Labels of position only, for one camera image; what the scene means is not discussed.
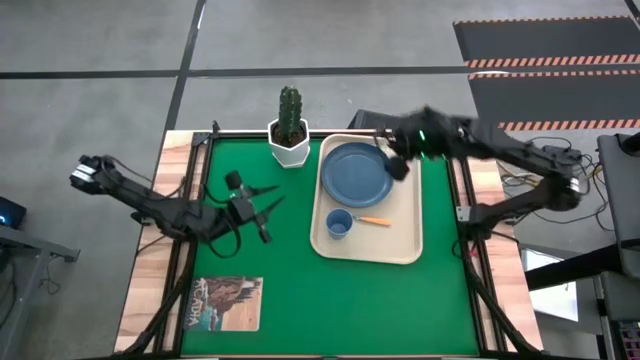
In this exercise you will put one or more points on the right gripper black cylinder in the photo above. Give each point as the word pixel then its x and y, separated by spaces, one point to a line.
pixel 399 169

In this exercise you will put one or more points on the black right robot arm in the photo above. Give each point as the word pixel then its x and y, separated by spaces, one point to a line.
pixel 525 150

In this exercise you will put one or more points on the beige plastic tray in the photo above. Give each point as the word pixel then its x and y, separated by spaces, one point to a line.
pixel 380 245

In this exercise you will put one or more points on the Acadia postcard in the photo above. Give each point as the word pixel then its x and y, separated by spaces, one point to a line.
pixel 225 305

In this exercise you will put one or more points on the green cactus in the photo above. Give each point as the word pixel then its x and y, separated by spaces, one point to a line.
pixel 290 112

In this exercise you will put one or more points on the green table mat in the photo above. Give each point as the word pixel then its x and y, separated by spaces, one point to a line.
pixel 325 310

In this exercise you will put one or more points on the white panel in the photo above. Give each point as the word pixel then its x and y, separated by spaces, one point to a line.
pixel 555 300

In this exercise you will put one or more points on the grey side table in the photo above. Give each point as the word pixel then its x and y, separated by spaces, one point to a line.
pixel 622 200

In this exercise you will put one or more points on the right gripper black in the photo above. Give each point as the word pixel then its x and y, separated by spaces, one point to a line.
pixel 406 142

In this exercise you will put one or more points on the device with coloured buttons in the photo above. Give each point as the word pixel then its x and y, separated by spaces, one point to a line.
pixel 630 342

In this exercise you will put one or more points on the gripper black cylinder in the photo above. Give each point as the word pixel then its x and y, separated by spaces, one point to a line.
pixel 399 169
pixel 232 179

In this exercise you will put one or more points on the black aluminium table frame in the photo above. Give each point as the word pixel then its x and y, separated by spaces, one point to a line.
pixel 200 160

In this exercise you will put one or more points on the grey metal stand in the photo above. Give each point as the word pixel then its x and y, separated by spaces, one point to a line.
pixel 30 242

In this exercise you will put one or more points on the black support beam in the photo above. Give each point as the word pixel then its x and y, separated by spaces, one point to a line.
pixel 575 267

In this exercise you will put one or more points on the white hexagonal plant pot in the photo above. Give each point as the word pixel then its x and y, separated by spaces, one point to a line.
pixel 290 157

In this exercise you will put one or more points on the black device with blue light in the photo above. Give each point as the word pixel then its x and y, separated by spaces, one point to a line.
pixel 10 212

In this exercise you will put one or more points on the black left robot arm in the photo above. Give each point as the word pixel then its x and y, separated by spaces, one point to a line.
pixel 150 200

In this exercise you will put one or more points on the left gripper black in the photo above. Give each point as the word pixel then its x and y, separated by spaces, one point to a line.
pixel 244 207

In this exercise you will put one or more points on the blue plate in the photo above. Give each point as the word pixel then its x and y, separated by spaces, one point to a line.
pixel 355 175

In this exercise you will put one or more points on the blue ribbed cup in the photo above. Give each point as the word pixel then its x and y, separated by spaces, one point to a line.
pixel 339 225

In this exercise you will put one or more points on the black orange-striped floor mat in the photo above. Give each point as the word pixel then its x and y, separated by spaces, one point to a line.
pixel 550 40
pixel 550 100

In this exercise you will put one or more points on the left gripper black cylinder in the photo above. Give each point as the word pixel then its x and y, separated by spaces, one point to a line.
pixel 232 179

